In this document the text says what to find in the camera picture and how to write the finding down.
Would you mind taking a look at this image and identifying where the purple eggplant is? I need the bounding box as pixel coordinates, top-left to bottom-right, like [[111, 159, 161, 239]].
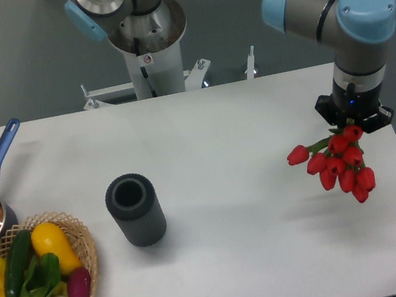
[[66, 267, 91, 297]]

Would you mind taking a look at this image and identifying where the red tulip bouquet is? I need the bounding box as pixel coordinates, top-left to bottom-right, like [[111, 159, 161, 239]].
[[286, 124, 376, 203]]

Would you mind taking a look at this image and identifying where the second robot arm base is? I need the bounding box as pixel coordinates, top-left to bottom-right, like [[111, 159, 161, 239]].
[[64, 0, 187, 55]]

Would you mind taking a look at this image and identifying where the dark grey ribbed vase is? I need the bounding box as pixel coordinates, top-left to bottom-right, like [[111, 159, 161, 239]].
[[105, 173, 167, 247]]

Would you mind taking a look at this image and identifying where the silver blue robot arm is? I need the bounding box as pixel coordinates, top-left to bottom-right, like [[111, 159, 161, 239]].
[[261, 0, 396, 133]]

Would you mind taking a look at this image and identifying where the yellow squash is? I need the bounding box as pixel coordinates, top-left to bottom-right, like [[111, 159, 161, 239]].
[[31, 222, 83, 276]]

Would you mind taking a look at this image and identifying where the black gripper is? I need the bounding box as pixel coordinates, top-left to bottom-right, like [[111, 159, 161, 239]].
[[315, 81, 394, 133]]

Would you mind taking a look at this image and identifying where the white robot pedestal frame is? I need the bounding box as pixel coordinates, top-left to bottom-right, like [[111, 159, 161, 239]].
[[76, 31, 261, 112]]

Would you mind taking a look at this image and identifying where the green cucumber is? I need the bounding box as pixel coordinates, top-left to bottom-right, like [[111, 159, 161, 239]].
[[4, 230, 31, 297]]

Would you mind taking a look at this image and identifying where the green bok choy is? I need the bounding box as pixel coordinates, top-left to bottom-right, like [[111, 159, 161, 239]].
[[20, 252, 62, 297]]

